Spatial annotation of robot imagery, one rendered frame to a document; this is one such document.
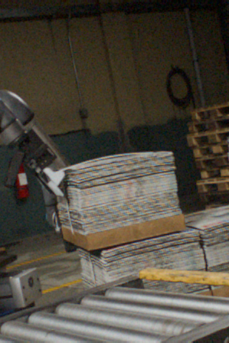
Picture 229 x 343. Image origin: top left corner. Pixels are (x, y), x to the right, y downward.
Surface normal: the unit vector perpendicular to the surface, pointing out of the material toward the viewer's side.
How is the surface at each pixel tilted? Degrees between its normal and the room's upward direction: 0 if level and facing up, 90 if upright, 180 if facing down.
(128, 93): 90
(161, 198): 90
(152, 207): 90
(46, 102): 90
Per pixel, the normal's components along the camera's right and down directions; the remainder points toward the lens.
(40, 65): 0.57, -0.07
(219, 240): 0.26, 0.00
